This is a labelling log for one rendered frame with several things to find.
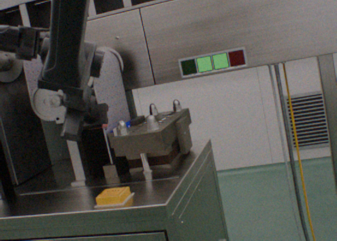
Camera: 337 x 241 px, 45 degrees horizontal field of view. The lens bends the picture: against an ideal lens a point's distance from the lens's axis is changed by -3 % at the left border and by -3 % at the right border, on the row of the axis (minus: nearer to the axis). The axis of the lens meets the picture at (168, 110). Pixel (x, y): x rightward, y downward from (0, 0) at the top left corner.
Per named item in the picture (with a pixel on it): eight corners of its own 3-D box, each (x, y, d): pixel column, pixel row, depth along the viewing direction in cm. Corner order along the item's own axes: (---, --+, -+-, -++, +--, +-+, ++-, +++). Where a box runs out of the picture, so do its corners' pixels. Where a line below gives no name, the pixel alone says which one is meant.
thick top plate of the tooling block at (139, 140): (115, 157, 127) (111, 137, 126) (153, 128, 165) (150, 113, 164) (164, 150, 122) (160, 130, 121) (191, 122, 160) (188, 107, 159)
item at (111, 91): (105, 140, 131) (92, 83, 129) (130, 125, 154) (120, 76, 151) (106, 140, 131) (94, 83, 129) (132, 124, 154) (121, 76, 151)
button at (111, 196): (97, 206, 105) (95, 198, 105) (108, 196, 112) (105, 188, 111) (121, 204, 103) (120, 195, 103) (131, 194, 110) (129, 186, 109)
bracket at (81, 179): (71, 187, 129) (48, 92, 125) (80, 180, 135) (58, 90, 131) (85, 186, 127) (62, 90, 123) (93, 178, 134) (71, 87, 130)
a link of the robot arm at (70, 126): (96, 94, 109) (64, 87, 108) (86, 135, 106) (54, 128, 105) (94, 106, 121) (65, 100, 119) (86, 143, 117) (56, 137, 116)
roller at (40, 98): (35, 122, 136) (27, 87, 134) (71, 109, 160) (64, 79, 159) (65, 116, 133) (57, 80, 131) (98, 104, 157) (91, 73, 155)
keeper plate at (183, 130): (181, 154, 139) (174, 122, 137) (187, 146, 148) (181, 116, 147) (188, 153, 138) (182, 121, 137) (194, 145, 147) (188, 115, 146)
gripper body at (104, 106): (109, 124, 123) (97, 116, 116) (79, 129, 126) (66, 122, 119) (109, 104, 125) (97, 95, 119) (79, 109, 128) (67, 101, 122)
